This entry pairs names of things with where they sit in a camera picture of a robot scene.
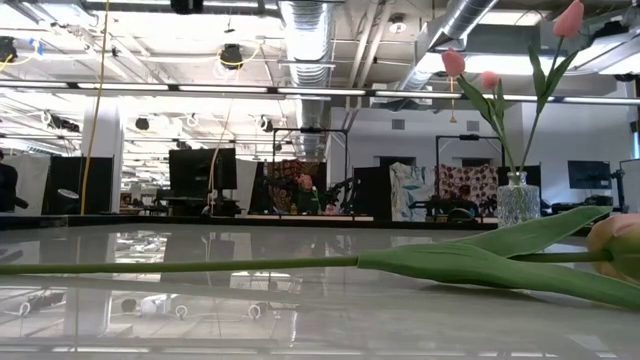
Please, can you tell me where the light pink artificial tulip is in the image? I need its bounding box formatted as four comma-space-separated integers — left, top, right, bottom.
480, 70, 516, 174
441, 48, 516, 174
519, 0, 586, 174

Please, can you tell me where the orange pink artificial tulip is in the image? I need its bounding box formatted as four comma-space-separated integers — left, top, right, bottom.
0, 205, 640, 310

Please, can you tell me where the clear glass vase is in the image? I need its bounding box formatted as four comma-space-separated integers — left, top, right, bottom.
496, 171, 542, 229

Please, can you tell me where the black hanging ceiling device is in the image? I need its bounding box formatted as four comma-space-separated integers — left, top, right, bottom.
218, 43, 245, 71
0, 35, 19, 64

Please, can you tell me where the long ceiling light bar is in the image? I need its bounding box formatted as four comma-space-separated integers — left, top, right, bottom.
0, 79, 640, 107

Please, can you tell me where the black monitor on stand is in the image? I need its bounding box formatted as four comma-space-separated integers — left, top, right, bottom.
167, 147, 238, 217

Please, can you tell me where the dark floral patterned cloth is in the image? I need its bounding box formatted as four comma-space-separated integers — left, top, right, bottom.
262, 158, 329, 216

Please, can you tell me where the black partition panel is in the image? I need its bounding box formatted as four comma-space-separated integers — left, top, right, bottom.
42, 156, 114, 216

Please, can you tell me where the person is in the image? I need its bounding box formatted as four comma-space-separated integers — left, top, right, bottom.
294, 173, 322, 216
0, 149, 30, 214
452, 183, 481, 217

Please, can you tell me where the white blue patterned cloth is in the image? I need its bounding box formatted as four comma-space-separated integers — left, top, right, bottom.
389, 161, 437, 223

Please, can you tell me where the red dotted cloth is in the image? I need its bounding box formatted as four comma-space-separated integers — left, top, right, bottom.
438, 164, 501, 201

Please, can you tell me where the white glossy work sheet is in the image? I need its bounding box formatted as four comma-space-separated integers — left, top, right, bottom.
0, 222, 640, 360

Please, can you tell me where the large silver ventilation duct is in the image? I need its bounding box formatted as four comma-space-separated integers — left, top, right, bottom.
277, 0, 335, 160

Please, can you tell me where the yellow hanging cable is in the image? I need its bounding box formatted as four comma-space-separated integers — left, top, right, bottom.
79, 0, 111, 211

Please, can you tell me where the black station frame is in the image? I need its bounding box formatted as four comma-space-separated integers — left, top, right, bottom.
434, 133, 506, 211
271, 127, 350, 217

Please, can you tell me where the slanted silver ventilation duct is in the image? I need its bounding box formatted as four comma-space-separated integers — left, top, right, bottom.
399, 0, 501, 94

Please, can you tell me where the black wall monitor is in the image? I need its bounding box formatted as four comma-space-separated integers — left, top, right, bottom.
567, 160, 612, 191

